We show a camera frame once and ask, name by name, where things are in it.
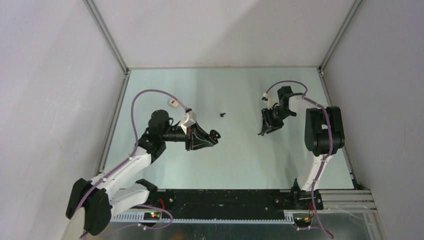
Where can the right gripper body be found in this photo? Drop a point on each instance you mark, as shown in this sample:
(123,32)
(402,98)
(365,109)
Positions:
(283,113)

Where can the black earbud charging case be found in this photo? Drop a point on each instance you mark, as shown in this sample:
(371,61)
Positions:
(214,135)

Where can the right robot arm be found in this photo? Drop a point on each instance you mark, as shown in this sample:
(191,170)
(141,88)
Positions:
(323,137)

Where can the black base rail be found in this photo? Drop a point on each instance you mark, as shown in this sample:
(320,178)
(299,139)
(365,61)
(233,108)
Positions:
(234,204)

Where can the right controller board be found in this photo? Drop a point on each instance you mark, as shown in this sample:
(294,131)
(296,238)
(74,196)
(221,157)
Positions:
(302,223)

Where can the left controller board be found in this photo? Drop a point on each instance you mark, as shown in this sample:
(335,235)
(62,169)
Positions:
(152,216)

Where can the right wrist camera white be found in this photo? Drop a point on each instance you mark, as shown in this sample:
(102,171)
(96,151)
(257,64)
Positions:
(270,102)

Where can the beige earbud charging case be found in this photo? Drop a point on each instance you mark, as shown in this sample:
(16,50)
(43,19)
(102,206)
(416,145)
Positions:
(173,103)

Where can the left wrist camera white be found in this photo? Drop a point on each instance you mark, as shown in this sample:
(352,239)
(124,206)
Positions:
(189,118)

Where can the controller board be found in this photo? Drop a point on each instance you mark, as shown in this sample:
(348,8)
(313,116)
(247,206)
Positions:
(152,216)
(302,223)

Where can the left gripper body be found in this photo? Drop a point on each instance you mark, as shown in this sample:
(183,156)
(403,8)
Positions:
(175,134)

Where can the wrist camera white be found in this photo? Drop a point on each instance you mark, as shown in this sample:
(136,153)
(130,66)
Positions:
(189,118)
(270,102)

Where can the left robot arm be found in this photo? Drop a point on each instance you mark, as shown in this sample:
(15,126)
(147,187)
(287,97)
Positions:
(93,203)

